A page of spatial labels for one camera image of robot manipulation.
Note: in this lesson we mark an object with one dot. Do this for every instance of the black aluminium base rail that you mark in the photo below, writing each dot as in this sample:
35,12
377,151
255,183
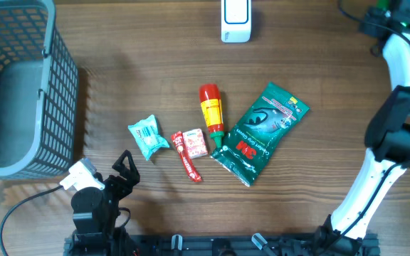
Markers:
203,245

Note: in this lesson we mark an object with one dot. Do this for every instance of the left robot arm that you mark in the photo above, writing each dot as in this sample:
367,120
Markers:
95,212

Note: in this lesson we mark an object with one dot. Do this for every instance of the red Nescafe stick sachet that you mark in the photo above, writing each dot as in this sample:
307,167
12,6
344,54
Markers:
192,173

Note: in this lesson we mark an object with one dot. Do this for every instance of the red sauce bottle green cap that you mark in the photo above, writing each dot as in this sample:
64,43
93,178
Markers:
211,107

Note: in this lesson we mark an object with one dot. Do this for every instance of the green 3M gloves packet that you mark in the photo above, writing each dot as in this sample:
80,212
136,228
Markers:
247,148

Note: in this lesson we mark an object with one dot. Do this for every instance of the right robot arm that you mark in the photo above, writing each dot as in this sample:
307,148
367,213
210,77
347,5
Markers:
387,138

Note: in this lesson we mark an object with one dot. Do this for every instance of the grey plastic mesh basket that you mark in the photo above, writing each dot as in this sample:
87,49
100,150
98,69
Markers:
38,92

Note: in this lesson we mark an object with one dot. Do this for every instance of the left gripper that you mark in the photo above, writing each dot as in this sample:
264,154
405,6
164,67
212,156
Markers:
132,175

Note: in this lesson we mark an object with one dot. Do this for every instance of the white barcode scanner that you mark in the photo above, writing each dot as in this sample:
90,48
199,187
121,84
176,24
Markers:
236,21

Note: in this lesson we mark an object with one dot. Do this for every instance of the pale teal tissue packet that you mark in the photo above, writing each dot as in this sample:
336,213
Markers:
147,136

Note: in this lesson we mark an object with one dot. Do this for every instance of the red white small packet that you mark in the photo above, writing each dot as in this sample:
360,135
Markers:
195,143

